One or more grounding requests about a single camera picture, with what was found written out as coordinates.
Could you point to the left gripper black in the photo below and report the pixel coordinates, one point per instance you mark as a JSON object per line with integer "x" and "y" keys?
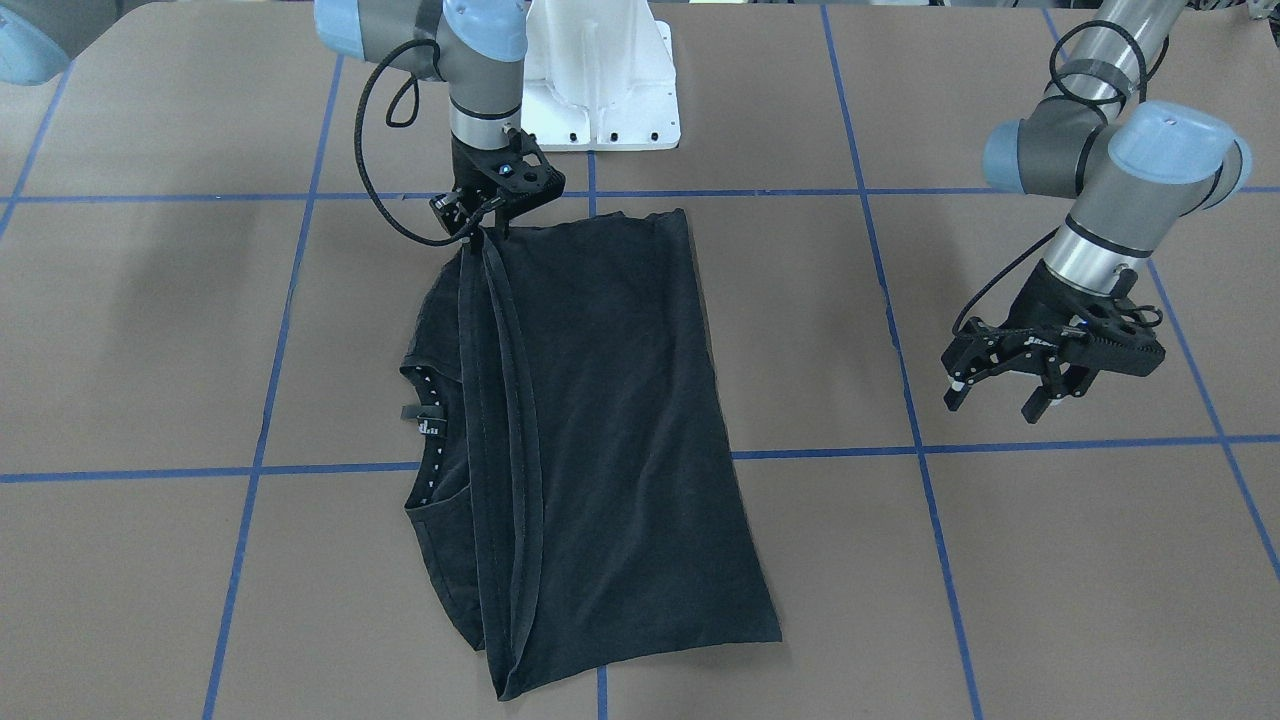
{"x": 1040, "y": 305}

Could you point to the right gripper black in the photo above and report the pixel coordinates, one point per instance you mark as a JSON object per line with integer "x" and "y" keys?
{"x": 468, "y": 172}

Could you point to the black graphic t-shirt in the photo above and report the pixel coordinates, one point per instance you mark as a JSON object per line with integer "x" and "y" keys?
{"x": 576, "y": 503}

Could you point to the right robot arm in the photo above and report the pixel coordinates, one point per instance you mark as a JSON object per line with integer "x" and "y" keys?
{"x": 476, "y": 48}

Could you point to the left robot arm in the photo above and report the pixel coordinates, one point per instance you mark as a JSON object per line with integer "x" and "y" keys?
{"x": 1131, "y": 167}

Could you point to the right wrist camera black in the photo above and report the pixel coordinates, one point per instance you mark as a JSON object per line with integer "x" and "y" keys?
{"x": 523, "y": 176}

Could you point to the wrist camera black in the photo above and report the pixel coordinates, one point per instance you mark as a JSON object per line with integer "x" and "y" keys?
{"x": 1117, "y": 336}
{"x": 523, "y": 176}

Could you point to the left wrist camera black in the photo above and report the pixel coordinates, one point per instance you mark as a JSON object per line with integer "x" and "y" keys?
{"x": 1117, "y": 336}

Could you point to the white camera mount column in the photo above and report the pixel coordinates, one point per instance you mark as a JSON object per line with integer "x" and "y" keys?
{"x": 600, "y": 76}

